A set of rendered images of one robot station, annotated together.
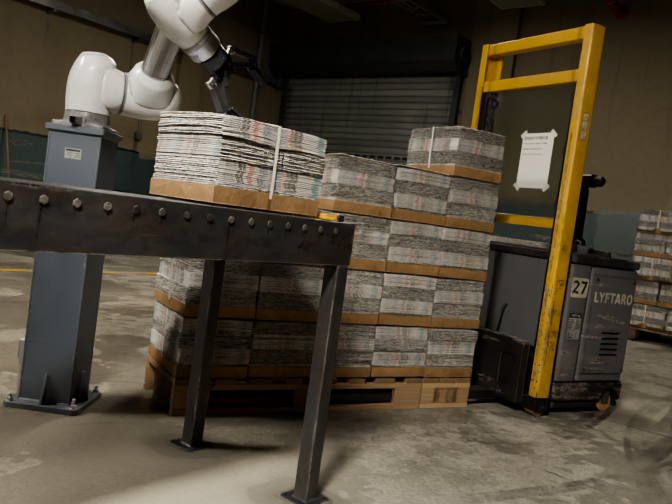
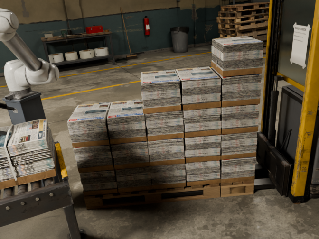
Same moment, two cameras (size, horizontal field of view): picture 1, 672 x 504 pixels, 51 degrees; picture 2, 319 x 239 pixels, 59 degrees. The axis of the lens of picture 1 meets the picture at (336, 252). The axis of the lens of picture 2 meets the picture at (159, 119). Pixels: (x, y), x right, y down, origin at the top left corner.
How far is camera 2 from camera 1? 178 cm
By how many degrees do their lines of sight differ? 35
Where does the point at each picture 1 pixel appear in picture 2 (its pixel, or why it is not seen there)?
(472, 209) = (241, 93)
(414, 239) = (201, 118)
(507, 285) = (292, 118)
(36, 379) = not seen: hidden behind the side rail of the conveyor
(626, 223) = not seen: outside the picture
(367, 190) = (163, 99)
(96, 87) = (13, 79)
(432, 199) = (209, 94)
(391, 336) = (195, 167)
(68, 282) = not seen: hidden behind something
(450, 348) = (237, 168)
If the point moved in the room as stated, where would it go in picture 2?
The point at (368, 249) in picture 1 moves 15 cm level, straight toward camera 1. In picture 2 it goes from (171, 128) to (161, 136)
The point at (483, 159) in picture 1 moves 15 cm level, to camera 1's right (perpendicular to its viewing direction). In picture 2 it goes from (245, 61) to (268, 62)
